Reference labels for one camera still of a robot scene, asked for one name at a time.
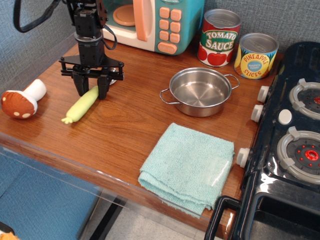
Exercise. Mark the pineapple slices can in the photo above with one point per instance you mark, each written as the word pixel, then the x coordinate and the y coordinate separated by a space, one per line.
pixel 255 55

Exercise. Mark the spoon with yellow-green handle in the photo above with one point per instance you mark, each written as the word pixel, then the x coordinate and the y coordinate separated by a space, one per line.
pixel 84 103

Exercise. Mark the light blue folded cloth napkin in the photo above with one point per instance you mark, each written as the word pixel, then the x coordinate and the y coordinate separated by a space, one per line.
pixel 187 169

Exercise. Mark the toy microwave teal and cream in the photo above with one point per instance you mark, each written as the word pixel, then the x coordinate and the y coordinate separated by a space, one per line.
pixel 162 26

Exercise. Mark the small stainless steel pot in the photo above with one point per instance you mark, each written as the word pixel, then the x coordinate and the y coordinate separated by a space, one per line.
pixel 199 91

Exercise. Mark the black toy stove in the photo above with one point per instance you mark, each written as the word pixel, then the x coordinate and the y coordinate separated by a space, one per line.
pixel 280 189

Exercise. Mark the plush brown mushroom toy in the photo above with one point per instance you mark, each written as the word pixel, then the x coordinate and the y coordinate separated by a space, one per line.
pixel 23 104

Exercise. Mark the tomato sauce can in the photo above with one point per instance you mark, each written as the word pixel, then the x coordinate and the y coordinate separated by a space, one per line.
pixel 219 33

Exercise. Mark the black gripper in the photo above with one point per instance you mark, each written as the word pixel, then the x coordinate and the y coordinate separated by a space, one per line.
pixel 91 63

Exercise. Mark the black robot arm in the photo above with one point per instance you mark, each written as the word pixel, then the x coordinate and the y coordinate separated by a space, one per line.
pixel 89 18

